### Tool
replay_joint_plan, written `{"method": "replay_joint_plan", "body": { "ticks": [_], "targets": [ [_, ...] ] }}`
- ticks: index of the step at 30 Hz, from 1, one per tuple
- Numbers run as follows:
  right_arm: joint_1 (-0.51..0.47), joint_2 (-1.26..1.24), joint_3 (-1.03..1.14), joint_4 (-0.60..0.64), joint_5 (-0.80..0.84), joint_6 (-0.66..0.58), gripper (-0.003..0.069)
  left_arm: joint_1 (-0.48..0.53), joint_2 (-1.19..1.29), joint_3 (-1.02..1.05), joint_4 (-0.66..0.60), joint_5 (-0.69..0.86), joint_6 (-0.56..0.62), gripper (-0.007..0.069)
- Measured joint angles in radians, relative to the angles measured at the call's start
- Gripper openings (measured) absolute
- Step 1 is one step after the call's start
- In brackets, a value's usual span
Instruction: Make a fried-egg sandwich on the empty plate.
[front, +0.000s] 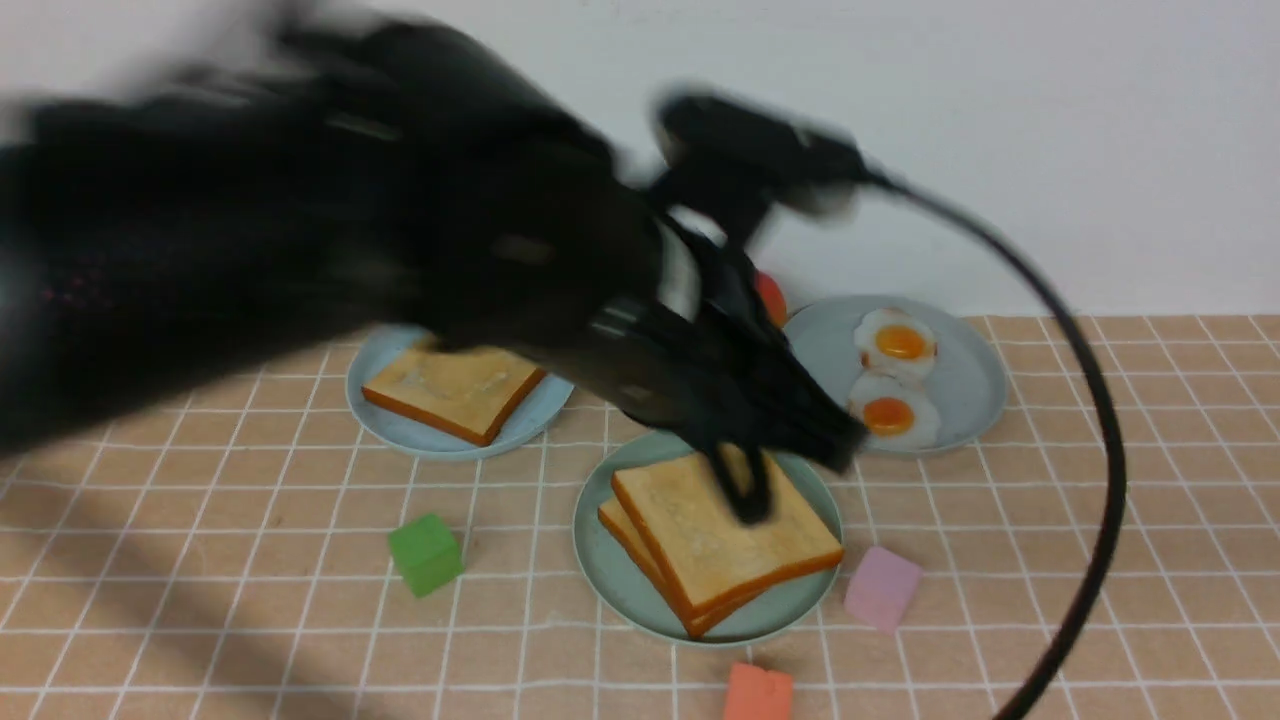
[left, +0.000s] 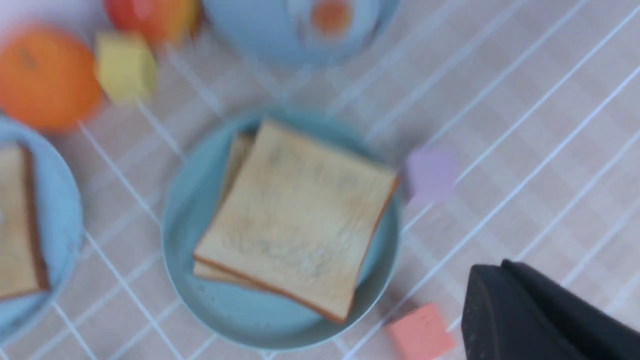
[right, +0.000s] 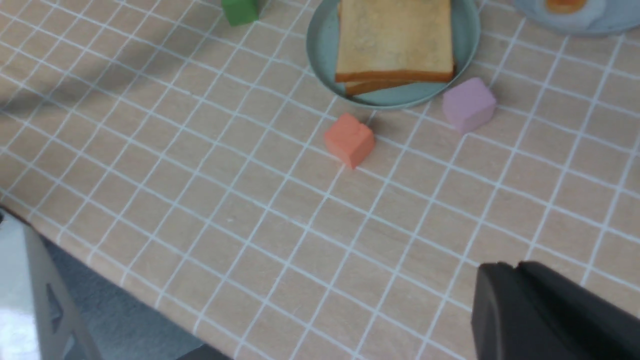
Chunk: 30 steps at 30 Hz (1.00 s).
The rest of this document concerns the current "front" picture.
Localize far fried egg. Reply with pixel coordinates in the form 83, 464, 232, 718
852, 307, 940, 383

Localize red yellow apple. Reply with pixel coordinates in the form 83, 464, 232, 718
755, 270, 788, 328

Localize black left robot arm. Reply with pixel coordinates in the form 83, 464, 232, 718
1, 5, 868, 524

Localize near fried egg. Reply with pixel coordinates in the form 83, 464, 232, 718
849, 372, 942, 452

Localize orange foam block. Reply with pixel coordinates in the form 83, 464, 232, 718
722, 662, 794, 720

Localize toast slice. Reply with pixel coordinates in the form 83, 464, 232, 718
596, 497, 764, 641
611, 454, 844, 614
360, 343, 547, 447

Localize tan checkered tablecloth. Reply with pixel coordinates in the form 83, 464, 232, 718
1, 316, 1279, 719

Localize fried egg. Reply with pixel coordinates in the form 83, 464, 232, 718
849, 372, 942, 452
852, 307, 940, 383

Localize green foam cube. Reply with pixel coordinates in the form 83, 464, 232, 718
387, 514, 465, 598

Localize light blue bread plate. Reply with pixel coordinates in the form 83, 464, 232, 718
346, 325, 573, 462

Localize pink foam cube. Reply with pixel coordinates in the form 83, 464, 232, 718
844, 546, 923, 635

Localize grey-blue egg plate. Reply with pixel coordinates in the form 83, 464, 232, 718
783, 293, 1009, 457

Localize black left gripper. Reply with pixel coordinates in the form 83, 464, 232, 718
530, 215, 868, 527

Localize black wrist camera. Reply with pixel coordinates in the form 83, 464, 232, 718
646, 90, 870, 251

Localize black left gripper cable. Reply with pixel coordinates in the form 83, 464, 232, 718
860, 165, 1128, 720

